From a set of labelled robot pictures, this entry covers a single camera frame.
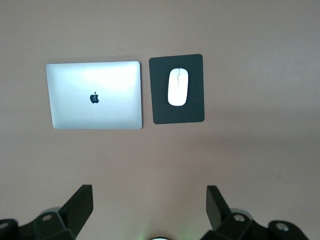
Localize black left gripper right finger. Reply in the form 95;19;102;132
201;184;310;240

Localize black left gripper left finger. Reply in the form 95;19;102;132
0;184;94;240

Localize white computer mouse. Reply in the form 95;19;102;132
167;67;190;107

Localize black mouse pad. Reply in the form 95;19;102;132
148;53;206;125

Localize brown table cover mat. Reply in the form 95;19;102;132
0;0;320;240

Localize silver closed laptop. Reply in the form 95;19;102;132
45;60;144;130

